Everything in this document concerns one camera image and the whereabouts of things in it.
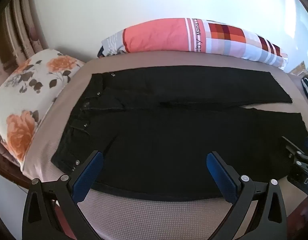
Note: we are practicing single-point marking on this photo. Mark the brown wooden furniture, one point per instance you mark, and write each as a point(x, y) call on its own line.
point(300, 70)

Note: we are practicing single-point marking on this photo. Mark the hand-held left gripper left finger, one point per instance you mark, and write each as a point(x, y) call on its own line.
point(90, 175)

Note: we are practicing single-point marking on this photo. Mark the black pants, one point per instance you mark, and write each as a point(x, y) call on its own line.
point(169, 142)

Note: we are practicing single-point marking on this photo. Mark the pink plaid pillow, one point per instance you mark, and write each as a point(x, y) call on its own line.
point(169, 35)

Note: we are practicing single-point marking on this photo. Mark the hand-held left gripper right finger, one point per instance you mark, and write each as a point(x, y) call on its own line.
point(220, 175)

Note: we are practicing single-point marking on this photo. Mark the white floral pillow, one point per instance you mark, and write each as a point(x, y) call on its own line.
point(31, 85)

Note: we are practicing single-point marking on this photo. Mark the dark wooden bed frame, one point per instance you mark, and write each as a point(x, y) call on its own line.
point(9, 172)

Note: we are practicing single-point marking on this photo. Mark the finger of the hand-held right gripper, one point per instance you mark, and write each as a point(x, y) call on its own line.
point(296, 156)

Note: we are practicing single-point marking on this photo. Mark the beige bed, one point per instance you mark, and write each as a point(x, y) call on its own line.
point(156, 220)

